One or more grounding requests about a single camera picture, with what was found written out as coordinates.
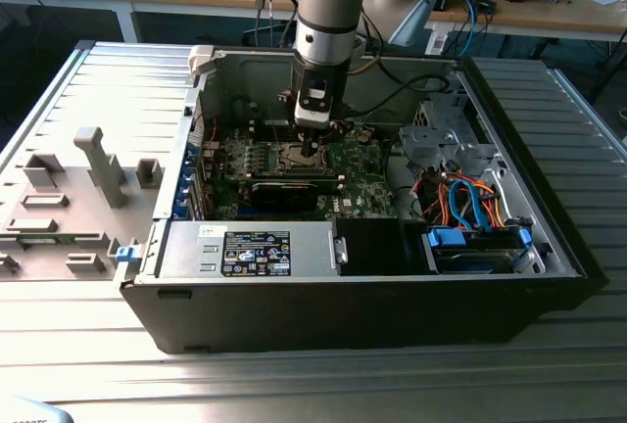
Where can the silver CPU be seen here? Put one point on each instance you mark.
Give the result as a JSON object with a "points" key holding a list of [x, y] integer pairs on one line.
{"points": [[294, 156]]}

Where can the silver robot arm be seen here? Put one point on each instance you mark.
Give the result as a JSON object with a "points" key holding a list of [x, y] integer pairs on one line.
{"points": [[325, 2]]}

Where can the CPU socket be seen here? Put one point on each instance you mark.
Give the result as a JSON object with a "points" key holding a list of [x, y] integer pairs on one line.
{"points": [[294, 169]]}

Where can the green motherboard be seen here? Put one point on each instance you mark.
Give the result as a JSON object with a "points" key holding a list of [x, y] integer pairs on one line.
{"points": [[365, 183]]}

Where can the metal drive cage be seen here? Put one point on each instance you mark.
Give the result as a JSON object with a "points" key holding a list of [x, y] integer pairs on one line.
{"points": [[431, 144]]}

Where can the black graphics card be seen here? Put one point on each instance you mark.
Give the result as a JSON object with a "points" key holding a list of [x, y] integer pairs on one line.
{"points": [[284, 198]]}

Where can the black plastic shroud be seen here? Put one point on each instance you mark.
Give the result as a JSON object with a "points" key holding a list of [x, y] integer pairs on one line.
{"points": [[377, 247]]}

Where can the hard disk in blue carrier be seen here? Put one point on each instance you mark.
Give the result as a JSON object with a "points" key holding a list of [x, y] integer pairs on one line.
{"points": [[470, 256]]}

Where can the grey power supply unit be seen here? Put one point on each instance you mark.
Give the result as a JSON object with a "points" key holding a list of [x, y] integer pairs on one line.
{"points": [[186, 247]]}

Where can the black PC case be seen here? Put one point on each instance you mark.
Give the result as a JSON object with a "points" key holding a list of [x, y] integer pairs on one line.
{"points": [[343, 315]]}

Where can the blue plastic clip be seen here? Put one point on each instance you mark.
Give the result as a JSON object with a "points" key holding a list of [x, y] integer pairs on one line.
{"points": [[127, 254]]}

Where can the grey parts rack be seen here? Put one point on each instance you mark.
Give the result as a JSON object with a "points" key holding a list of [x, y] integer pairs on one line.
{"points": [[78, 227]]}

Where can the green RAM stick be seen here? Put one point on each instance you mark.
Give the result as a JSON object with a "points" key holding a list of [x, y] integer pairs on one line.
{"points": [[44, 239]]}

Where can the white printed device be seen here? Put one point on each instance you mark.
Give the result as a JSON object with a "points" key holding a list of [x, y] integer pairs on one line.
{"points": [[34, 413]]}

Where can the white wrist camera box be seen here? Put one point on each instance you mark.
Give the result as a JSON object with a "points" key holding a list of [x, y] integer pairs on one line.
{"points": [[313, 117]]}

